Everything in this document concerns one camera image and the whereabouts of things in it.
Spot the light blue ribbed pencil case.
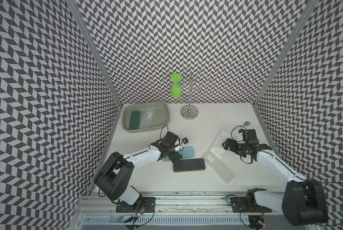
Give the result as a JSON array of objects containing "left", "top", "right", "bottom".
[{"left": 160, "top": 147, "right": 195, "bottom": 162}]

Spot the translucent white pencil case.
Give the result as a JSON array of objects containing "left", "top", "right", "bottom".
[{"left": 139, "top": 108, "right": 156, "bottom": 129}]

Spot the dark green pencil case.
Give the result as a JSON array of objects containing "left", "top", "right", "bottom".
[{"left": 129, "top": 110, "right": 141, "bottom": 130}]

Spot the grey storage box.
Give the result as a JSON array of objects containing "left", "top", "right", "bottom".
[{"left": 122, "top": 102, "right": 170, "bottom": 133}]

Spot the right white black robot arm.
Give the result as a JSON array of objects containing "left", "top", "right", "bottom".
[{"left": 222, "top": 129, "right": 328, "bottom": 226}]

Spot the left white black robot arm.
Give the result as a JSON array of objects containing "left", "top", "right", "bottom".
[{"left": 94, "top": 131, "right": 189, "bottom": 205}]

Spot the white flat pencil case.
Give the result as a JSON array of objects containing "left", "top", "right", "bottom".
[{"left": 209, "top": 129, "right": 231, "bottom": 158}]

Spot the black pencil case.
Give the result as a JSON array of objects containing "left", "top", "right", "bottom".
[{"left": 173, "top": 158, "right": 206, "bottom": 173}]

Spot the long frosted pencil case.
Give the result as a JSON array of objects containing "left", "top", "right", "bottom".
[{"left": 202, "top": 151, "right": 235, "bottom": 185}]

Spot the chrome cup tree stand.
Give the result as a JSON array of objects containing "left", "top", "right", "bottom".
[{"left": 181, "top": 68, "right": 209, "bottom": 120}]

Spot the green plastic goblet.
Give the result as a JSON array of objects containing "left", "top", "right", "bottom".
[{"left": 170, "top": 73, "right": 183, "bottom": 98}]

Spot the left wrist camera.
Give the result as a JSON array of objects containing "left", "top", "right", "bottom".
[{"left": 182, "top": 138, "right": 189, "bottom": 145}]

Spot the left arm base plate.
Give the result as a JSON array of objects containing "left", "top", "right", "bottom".
[{"left": 116, "top": 196, "right": 156, "bottom": 213}]

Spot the aluminium front rail frame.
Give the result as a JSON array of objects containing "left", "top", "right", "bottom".
[{"left": 68, "top": 192, "right": 295, "bottom": 230}]

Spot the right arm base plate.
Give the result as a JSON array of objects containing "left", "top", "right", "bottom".
[{"left": 229, "top": 196, "right": 273, "bottom": 213}]

